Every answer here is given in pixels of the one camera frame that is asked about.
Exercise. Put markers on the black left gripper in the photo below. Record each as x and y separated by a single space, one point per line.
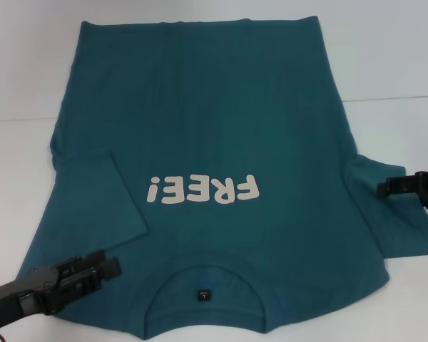
21 295

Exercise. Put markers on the teal blue printed t-shirt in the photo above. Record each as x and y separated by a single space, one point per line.
199 107

